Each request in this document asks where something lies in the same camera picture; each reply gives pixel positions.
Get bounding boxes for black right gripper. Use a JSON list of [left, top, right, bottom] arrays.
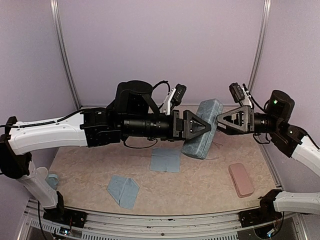
[[209, 104, 282, 135]]

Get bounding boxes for grey-blue glasses case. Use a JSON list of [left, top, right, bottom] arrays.
[[181, 98, 224, 160]]

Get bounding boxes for square light blue cloth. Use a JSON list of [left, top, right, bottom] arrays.
[[149, 147, 181, 173]]

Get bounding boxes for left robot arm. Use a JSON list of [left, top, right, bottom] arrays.
[[0, 80, 211, 223]]

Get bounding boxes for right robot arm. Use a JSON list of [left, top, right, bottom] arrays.
[[216, 90, 320, 222]]

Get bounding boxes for red lens pink sunglasses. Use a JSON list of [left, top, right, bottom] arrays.
[[206, 141, 221, 161]]

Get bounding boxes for pink glasses case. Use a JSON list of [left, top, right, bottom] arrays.
[[228, 163, 254, 198]]

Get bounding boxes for folded light blue cloth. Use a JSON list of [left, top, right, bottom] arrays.
[[107, 175, 140, 210]]

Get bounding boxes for light blue mug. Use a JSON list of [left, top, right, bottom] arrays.
[[46, 173, 59, 190]]

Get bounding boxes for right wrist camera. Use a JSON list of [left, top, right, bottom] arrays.
[[229, 82, 254, 109]]

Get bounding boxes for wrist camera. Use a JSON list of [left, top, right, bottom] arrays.
[[159, 84, 187, 116], [229, 82, 254, 109]]

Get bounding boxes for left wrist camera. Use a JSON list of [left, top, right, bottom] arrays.
[[159, 84, 187, 116]]

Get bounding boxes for right aluminium corner post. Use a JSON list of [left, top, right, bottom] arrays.
[[248, 0, 272, 92]]

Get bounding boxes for aluminium corner post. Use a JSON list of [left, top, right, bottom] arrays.
[[248, 0, 272, 92], [50, 0, 82, 110]]

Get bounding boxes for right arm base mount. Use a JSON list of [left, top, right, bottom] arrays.
[[238, 189, 283, 228]]

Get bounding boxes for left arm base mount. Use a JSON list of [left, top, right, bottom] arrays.
[[43, 191, 88, 229]]

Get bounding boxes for left aluminium corner post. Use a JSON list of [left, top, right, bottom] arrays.
[[50, 0, 82, 110]]

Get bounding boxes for front aluminium rail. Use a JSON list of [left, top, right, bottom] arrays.
[[23, 198, 305, 240]]

